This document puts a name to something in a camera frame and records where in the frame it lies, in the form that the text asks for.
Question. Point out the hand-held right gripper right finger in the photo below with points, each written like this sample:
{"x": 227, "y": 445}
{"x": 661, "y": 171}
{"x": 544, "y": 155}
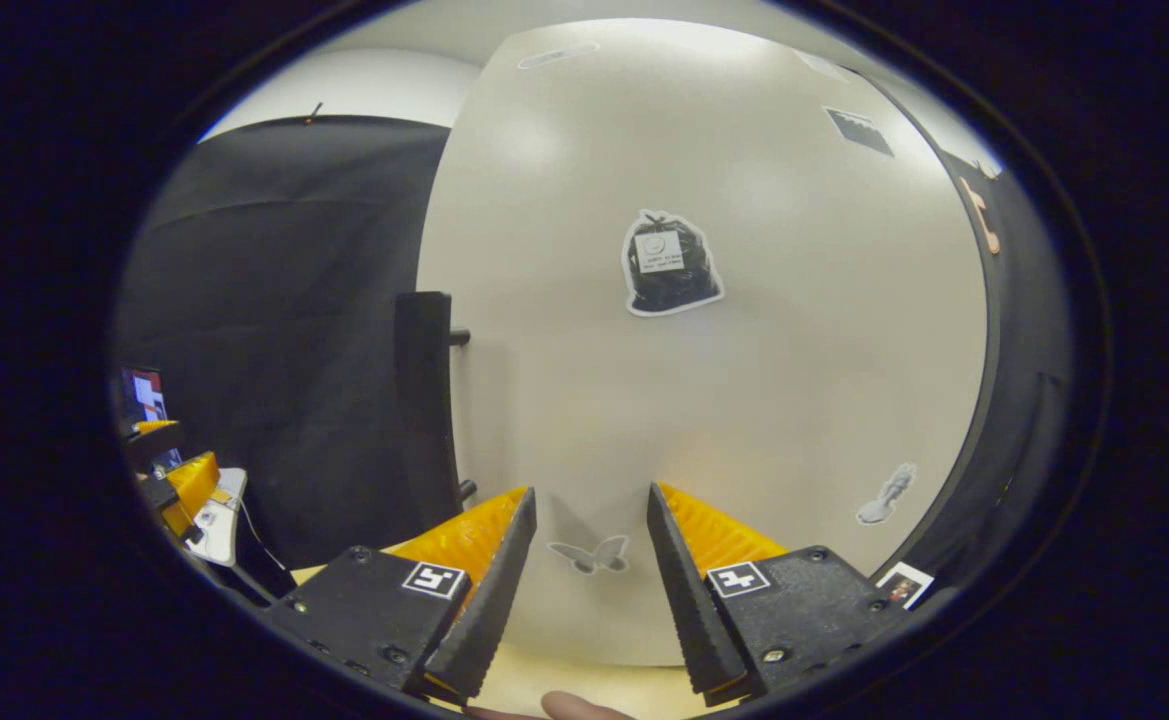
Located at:
{"x": 689, "y": 600}

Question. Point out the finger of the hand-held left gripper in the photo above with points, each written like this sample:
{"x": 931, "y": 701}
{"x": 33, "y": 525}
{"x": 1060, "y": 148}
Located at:
{"x": 192, "y": 490}
{"x": 156, "y": 443}

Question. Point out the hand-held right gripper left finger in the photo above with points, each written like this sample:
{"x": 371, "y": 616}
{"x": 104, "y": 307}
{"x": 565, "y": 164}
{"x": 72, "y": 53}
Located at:
{"x": 489, "y": 600}

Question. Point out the beige cabinet door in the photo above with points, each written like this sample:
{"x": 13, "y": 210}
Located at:
{"x": 744, "y": 400}

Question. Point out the computer monitor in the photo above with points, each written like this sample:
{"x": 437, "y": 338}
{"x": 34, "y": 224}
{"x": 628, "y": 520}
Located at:
{"x": 144, "y": 395}

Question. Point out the white desk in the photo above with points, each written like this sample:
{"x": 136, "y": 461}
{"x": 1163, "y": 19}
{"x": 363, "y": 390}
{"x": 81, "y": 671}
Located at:
{"x": 224, "y": 530}

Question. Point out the small photo card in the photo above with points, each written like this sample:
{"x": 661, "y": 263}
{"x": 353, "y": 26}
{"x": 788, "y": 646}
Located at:
{"x": 904, "y": 586}

